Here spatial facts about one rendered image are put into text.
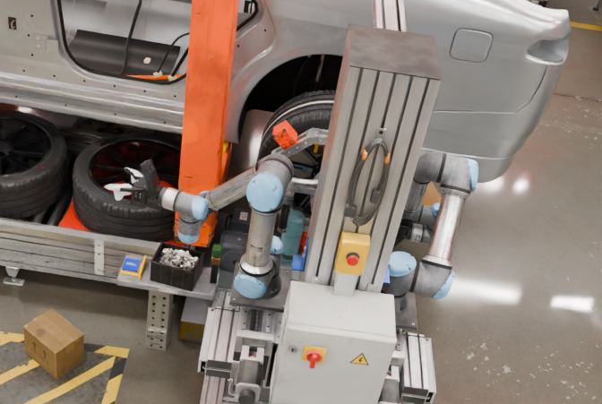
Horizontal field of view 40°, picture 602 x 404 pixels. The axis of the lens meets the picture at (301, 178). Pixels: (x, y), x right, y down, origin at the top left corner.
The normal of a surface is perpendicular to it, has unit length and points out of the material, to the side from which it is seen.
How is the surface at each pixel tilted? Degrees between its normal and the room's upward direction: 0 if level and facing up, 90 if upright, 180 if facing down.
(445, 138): 90
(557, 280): 0
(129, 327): 0
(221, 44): 90
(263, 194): 82
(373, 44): 0
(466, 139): 90
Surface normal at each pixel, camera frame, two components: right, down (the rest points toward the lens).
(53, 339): 0.14, -0.79
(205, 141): -0.07, 0.59
